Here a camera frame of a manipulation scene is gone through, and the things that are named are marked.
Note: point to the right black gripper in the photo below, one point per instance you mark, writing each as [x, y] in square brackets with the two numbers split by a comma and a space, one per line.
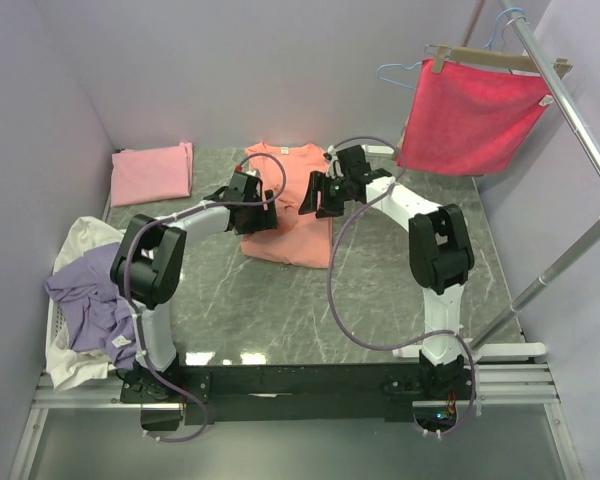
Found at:
[319, 182]

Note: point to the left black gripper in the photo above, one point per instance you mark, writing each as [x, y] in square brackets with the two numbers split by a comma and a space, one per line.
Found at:
[267, 219]

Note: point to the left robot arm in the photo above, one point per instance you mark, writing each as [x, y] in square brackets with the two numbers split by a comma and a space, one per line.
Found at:
[147, 267]

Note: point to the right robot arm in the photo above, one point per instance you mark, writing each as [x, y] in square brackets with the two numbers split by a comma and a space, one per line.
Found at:
[440, 251]

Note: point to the folded pink t shirt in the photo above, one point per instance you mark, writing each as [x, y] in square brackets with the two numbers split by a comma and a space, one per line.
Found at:
[145, 176]

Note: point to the red microfiber towel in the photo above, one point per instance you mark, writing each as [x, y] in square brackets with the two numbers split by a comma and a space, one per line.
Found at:
[470, 122]

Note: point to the black base beam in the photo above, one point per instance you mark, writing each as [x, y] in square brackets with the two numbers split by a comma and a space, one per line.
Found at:
[232, 409]

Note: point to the lavender purple t shirt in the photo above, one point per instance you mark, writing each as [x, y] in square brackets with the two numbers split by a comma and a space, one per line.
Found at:
[96, 316]

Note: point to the wooden clip hanger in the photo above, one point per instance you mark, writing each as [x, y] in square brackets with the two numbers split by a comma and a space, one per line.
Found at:
[442, 53]

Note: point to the white laundry basket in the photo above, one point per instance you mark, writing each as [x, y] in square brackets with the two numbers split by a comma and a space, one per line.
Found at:
[90, 326]

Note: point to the white t shirt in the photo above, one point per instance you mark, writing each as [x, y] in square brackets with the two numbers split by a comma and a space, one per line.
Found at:
[66, 368]

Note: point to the metal clothes rack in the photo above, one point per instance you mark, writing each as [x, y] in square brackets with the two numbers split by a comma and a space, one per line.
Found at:
[523, 218]

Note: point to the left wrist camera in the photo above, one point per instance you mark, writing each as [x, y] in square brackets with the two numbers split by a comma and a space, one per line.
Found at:
[240, 169]

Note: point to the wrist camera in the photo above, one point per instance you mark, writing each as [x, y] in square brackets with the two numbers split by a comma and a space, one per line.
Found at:
[240, 169]
[334, 170]

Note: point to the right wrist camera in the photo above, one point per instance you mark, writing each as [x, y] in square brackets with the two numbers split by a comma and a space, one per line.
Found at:
[334, 170]

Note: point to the blue wire hanger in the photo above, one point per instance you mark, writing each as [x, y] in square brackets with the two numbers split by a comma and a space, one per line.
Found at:
[495, 44]

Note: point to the aluminium rail frame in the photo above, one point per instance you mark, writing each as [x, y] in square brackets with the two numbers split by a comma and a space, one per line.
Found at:
[508, 384]

